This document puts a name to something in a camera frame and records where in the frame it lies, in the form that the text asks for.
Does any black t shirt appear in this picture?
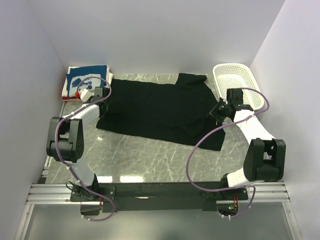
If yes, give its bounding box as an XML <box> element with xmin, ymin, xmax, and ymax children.
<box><xmin>96</xmin><ymin>73</ymin><xmax>221</xmax><ymax>146</ymax></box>

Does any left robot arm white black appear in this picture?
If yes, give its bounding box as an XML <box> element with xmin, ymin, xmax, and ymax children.
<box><xmin>46</xmin><ymin>87</ymin><xmax>112</xmax><ymax>201</ymax></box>

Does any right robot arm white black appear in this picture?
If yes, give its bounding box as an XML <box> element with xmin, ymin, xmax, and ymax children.
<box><xmin>209</xmin><ymin>87</ymin><xmax>286</xmax><ymax>200</ymax></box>

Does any blue cartoon print folded shirt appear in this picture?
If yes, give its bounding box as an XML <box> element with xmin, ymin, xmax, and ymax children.
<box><xmin>65</xmin><ymin>64</ymin><xmax>108</xmax><ymax>98</ymax></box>

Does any red folded shirt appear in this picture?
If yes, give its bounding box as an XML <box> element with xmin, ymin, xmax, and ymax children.
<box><xmin>61</xmin><ymin>96</ymin><xmax>80</xmax><ymax>102</ymax></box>

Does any white perforated plastic basket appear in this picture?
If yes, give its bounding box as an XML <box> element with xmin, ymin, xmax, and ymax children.
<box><xmin>212</xmin><ymin>63</ymin><xmax>265</xmax><ymax>110</ymax></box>

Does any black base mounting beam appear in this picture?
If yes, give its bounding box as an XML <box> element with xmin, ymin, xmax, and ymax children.
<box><xmin>69</xmin><ymin>181</ymin><xmax>248</xmax><ymax>213</ymax></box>

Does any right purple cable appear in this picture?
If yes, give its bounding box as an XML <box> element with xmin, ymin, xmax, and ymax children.
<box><xmin>186</xmin><ymin>87</ymin><xmax>271</xmax><ymax>222</ymax></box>

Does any aluminium front frame rail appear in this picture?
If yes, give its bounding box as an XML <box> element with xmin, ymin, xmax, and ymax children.
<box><xmin>26</xmin><ymin>182</ymin><xmax>291</xmax><ymax>205</ymax></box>

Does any aluminium table edge rail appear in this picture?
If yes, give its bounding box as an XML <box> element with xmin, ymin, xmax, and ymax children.
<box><xmin>39</xmin><ymin>102</ymin><xmax>66</xmax><ymax>183</ymax></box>

